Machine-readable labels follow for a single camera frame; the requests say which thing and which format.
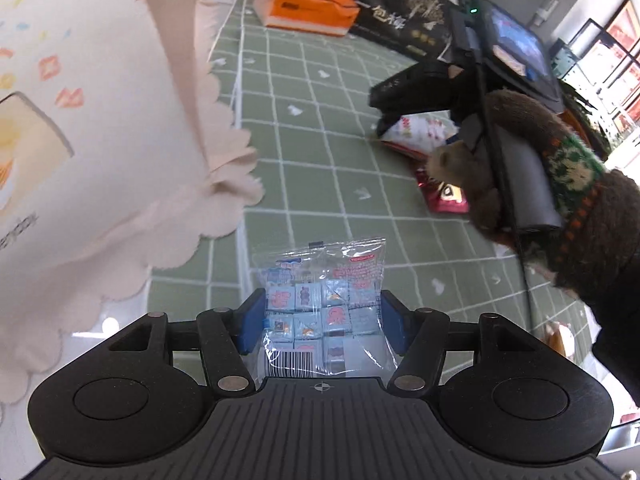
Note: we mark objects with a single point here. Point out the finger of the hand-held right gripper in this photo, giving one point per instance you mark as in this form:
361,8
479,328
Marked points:
420,85
425,109

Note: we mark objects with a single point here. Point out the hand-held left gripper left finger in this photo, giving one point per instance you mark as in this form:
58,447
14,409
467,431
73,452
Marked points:
251,320

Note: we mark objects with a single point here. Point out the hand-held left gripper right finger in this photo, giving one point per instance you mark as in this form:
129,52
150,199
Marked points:
395,322

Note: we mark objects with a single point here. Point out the white red snack packet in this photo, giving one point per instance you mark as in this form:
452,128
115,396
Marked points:
420,132

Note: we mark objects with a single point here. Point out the clear bag of blue candies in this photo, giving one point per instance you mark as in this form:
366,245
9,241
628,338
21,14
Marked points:
325,310

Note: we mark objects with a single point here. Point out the red foil snack packet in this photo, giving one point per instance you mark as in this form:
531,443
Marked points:
445,200

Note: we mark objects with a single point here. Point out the person's right forearm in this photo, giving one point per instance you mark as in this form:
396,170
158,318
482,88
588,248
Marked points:
605,240

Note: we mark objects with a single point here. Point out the person's right hand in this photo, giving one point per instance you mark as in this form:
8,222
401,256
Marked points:
480,195

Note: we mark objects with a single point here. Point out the black printed box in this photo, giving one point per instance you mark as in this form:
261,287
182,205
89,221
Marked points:
400,10

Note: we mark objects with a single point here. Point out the wooden framed window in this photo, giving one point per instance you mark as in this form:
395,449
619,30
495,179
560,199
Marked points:
620,60

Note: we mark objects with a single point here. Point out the orange tissue pack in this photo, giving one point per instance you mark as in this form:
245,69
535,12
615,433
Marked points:
310,5

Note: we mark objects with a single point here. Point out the white gift bag pink scalloped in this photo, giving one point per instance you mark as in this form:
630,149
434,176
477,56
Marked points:
100,110

